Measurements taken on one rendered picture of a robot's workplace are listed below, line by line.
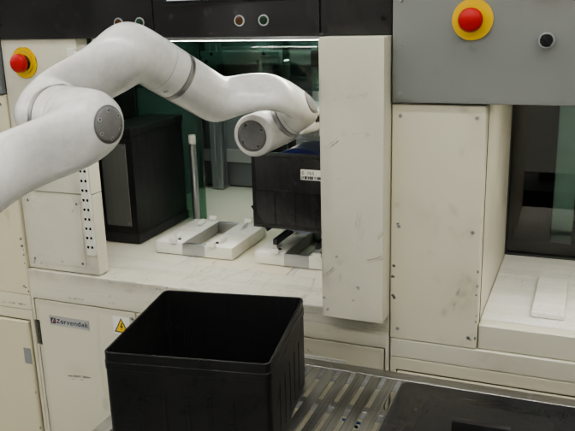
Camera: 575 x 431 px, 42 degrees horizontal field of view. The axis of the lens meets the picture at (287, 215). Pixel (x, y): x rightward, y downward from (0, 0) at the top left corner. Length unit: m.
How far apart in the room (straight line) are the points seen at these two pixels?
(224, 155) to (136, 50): 1.29
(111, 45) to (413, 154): 0.56
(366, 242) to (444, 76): 0.33
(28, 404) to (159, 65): 1.08
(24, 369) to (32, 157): 0.96
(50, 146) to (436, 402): 0.70
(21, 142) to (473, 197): 0.77
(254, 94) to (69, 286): 0.70
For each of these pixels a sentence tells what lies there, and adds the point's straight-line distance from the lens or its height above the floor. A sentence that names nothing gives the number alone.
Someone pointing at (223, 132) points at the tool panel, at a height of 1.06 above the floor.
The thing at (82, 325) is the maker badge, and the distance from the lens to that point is 1.85.
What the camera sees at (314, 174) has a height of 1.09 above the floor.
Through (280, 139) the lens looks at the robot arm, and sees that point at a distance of 1.49.
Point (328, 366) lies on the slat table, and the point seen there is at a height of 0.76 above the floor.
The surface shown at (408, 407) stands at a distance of 1.20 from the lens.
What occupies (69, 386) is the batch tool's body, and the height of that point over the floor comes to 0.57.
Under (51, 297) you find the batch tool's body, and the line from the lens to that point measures 1.88.
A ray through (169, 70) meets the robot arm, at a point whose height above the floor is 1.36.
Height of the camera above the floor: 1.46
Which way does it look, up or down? 16 degrees down
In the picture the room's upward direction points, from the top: 2 degrees counter-clockwise
